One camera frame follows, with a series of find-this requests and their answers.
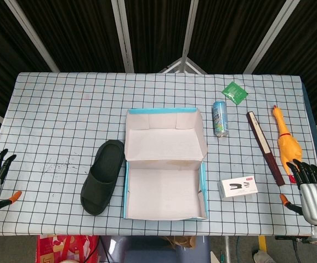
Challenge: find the dark red long box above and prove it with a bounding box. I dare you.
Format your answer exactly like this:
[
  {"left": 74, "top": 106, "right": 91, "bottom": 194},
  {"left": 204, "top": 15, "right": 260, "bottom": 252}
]
[{"left": 246, "top": 111, "right": 286, "bottom": 186}]

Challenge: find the light blue shoe box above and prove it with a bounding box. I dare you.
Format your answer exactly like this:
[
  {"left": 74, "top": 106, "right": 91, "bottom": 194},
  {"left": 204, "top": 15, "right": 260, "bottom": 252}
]
[{"left": 122, "top": 107, "right": 210, "bottom": 220}]

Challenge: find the blue drink can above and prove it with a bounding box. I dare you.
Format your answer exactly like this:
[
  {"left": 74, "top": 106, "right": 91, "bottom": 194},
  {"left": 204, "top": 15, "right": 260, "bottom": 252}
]
[{"left": 212, "top": 100, "right": 229, "bottom": 138}]

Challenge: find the white metal frame post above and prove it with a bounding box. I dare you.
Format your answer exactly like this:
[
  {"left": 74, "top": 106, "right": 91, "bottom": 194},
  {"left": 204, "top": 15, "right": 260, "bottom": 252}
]
[
  {"left": 4, "top": 0, "right": 60, "bottom": 73},
  {"left": 243, "top": 0, "right": 302, "bottom": 74},
  {"left": 111, "top": 0, "right": 134, "bottom": 73},
  {"left": 180, "top": 0, "right": 200, "bottom": 73}
]

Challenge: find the brown paper bag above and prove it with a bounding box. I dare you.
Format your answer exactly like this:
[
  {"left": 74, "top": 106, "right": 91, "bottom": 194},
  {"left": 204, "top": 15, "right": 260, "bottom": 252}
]
[{"left": 162, "top": 235, "right": 197, "bottom": 250}]

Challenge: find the blue padded seat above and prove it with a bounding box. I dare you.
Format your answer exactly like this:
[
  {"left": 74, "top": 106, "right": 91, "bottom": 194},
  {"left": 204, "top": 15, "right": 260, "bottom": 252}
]
[{"left": 99, "top": 235, "right": 211, "bottom": 263}]

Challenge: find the metal table leg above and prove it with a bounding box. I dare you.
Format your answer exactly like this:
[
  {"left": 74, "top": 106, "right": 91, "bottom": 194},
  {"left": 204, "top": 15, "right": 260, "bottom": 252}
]
[{"left": 223, "top": 235, "right": 230, "bottom": 263}]

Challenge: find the triangular metal frame brace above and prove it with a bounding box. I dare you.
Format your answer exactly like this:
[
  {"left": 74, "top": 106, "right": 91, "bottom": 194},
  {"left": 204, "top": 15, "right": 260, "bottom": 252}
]
[{"left": 160, "top": 56, "right": 208, "bottom": 75}]

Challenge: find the yellow rubber chicken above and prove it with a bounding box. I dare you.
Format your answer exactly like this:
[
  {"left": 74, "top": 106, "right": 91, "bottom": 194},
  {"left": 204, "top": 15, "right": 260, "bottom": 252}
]
[{"left": 270, "top": 105, "right": 303, "bottom": 184}]

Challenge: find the black slipper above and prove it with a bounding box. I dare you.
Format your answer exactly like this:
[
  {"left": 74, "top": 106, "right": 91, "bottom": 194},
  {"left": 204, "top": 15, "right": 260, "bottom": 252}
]
[{"left": 81, "top": 139, "right": 126, "bottom": 216}]

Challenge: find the green sachet packet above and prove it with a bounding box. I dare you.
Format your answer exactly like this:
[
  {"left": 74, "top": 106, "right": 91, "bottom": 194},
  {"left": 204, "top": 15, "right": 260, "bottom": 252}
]
[{"left": 220, "top": 81, "right": 249, "bottom": 106}]

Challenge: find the white stapler box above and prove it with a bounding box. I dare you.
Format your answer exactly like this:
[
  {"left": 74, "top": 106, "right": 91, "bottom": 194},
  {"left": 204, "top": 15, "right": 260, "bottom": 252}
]
[{"left": 217, "top": 176, "right": 259, "bottom": 200}]

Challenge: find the red patterned bag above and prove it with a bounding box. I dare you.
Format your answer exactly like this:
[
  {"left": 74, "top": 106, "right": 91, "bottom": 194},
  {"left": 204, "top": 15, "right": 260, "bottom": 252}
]
[{"left": 36, "top": 235, "right": 100, "bottom": 263}]

